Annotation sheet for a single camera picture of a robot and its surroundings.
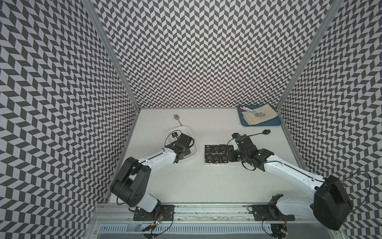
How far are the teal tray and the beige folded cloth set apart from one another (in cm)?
1

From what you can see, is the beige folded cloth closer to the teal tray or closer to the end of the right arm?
the teal tray

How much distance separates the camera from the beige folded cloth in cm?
110

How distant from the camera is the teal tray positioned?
3.52ft
